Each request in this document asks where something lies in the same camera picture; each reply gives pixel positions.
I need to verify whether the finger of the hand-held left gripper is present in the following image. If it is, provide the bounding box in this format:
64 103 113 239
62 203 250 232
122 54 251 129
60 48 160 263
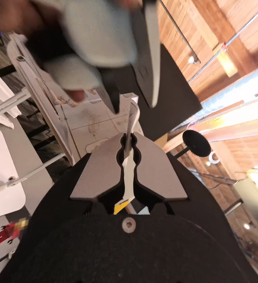
97 66 121 115
131 0 161 109

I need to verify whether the black round disc on stem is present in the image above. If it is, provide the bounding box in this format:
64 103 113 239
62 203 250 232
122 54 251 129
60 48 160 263
174 130 211 158

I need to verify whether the red lego minifigure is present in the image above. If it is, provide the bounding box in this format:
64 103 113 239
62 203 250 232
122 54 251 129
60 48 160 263
0 222 16 245

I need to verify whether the white book stand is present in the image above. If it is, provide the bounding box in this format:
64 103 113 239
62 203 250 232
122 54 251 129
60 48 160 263
0 33 81 220

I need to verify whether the yellow card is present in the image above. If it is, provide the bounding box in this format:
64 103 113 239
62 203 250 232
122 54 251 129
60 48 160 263
114 199 129 215

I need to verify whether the person's left hand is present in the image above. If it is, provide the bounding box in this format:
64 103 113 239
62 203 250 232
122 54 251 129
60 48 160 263
0 0 85 102

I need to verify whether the large black screen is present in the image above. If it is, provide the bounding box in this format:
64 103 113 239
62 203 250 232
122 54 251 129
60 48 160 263
115 44 203 142

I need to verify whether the white paper bag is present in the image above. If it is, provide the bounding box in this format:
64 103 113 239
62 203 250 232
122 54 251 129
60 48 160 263
0 64 21 129

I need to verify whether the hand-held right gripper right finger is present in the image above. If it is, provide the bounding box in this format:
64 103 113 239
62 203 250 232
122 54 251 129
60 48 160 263
131 132 188 214

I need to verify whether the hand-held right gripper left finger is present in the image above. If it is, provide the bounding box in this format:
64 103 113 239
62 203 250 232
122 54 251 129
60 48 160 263
70 132 126 214

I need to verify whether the lego instruction booklet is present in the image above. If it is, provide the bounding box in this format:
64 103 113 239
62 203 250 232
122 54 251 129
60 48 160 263
54 93 143 213

